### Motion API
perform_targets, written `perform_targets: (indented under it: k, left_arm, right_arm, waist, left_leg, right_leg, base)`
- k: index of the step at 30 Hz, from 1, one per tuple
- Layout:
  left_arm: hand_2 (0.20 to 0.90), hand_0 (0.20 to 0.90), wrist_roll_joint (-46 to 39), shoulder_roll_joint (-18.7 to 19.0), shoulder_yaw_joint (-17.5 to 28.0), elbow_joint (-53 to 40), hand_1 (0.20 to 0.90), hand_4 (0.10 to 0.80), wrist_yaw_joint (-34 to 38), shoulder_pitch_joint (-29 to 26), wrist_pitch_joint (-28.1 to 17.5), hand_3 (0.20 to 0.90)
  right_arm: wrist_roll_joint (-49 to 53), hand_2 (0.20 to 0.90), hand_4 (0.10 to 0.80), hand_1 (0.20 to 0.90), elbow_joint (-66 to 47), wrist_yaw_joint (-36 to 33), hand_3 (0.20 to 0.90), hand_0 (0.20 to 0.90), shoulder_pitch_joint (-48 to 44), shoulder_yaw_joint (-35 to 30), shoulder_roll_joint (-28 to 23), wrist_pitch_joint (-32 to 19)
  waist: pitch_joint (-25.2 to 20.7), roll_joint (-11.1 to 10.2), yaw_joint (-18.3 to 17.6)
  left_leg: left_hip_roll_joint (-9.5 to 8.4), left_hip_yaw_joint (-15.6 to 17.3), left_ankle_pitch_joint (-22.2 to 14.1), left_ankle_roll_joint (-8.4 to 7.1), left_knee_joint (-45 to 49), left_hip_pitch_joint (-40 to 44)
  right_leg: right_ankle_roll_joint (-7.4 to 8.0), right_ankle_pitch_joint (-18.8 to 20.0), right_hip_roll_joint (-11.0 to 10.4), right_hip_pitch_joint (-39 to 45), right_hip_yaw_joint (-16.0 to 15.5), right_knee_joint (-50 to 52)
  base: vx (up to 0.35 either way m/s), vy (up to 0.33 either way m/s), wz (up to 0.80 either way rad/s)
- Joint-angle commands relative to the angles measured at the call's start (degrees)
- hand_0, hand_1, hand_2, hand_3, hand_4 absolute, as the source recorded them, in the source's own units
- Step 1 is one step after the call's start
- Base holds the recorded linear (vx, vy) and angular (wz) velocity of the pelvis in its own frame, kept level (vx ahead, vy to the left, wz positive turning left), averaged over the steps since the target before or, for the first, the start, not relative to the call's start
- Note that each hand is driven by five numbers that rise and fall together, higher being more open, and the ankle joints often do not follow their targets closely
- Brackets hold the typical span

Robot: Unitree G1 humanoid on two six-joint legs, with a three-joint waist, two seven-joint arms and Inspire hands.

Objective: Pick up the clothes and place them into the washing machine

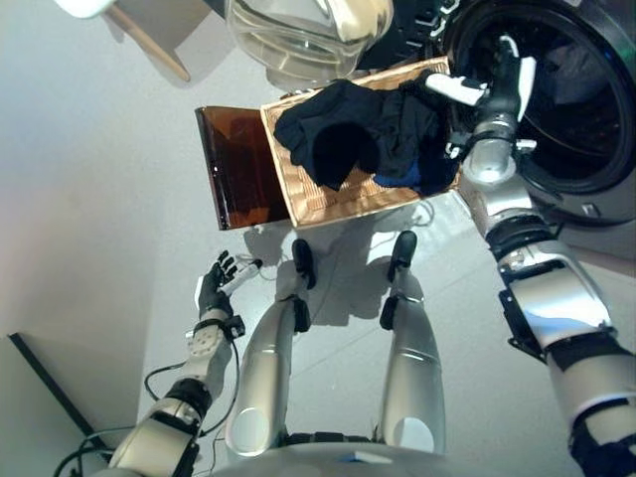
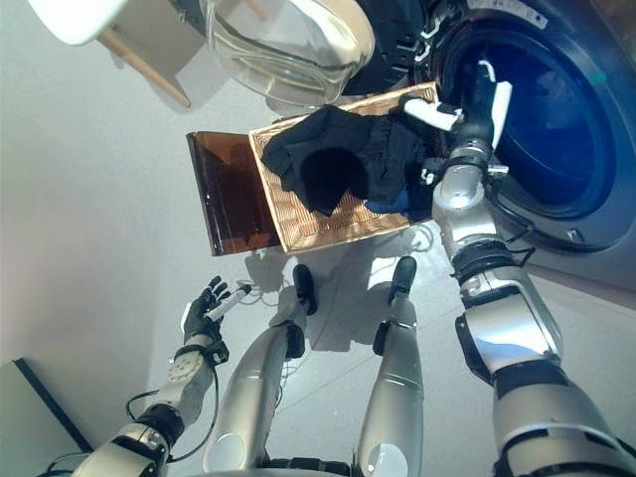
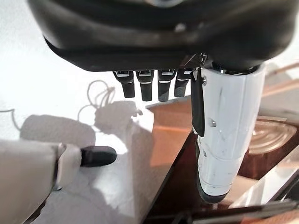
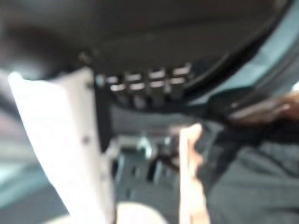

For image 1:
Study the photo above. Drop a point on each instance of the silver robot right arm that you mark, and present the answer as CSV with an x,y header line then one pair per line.
x,y
561,298

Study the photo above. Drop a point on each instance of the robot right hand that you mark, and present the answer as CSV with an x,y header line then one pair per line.
x,y
504,92

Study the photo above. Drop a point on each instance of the silver robot right leg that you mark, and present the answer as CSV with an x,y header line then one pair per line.
x,y
412,358

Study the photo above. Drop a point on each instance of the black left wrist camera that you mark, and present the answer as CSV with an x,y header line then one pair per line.
x,y
235,327

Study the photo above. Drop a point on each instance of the grey front-load washing machine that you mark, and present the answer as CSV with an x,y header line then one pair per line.
x,y
596,213

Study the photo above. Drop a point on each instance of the black garment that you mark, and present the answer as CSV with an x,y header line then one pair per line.
x,y
412,129
338,154

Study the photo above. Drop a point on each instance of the rectangular wicker laundry basket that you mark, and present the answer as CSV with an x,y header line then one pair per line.
x,y
338,204

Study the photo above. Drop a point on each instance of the grey board with black edge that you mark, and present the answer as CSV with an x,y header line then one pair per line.
x,y
40,397

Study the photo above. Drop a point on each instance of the grey robot torso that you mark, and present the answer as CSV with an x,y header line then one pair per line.
x,y
358,464

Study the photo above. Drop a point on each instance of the round glass washer door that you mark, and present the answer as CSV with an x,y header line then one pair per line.
x,y
298,45

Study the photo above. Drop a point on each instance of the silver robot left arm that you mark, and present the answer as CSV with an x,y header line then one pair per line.
x,y
204,348

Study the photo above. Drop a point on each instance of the dark blue garment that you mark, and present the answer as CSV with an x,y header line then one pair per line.
x,y
397,179

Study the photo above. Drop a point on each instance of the white chair with wooden legs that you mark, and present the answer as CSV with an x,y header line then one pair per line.
x,y
149,45

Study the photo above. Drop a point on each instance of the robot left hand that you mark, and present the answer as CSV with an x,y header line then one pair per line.
x,y
211,293

